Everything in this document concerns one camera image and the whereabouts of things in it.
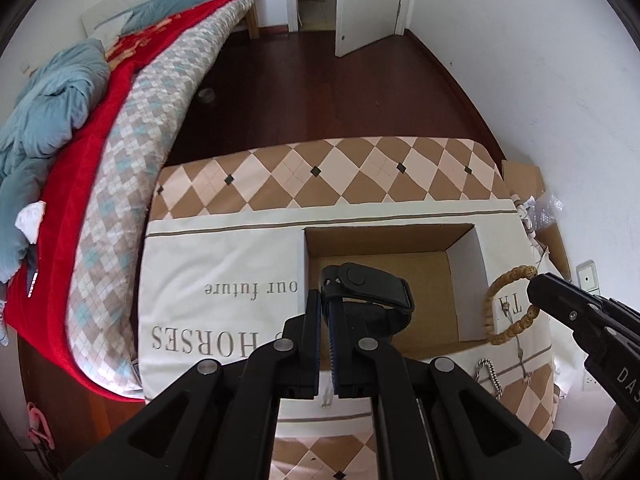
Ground wooden bead bracelet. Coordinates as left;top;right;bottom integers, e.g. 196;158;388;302
482;264;542;347

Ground silver chain bracelet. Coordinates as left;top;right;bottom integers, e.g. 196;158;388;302
473;356;505;401

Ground white power strip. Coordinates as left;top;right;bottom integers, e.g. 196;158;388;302
574;258;601;391

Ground clear bubble wrap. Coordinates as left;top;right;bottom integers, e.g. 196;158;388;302
524;192;565;232

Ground flat brown cardboard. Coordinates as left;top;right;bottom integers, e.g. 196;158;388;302
501;160;572;281

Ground open cardboard box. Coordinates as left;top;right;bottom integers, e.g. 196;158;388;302
305;223;488;360

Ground white printed cloth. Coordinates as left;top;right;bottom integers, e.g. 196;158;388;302
138;200;553;434

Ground pink slippers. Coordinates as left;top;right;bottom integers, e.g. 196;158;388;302
26;402;55;451

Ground red blanket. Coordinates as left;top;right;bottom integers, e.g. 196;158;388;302
1;0;254;402

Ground diamond pattern tablecloth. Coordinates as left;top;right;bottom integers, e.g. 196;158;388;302
147;135;561;480

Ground bed with checkered mattress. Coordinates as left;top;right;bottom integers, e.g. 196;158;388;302
3;0;255;402

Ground small round floor object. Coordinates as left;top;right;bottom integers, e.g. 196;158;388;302
198;88;215;103

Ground blue quilt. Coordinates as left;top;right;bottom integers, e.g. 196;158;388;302
1;0;235;284

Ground white door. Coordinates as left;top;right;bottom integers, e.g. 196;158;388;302
335;0;400;58

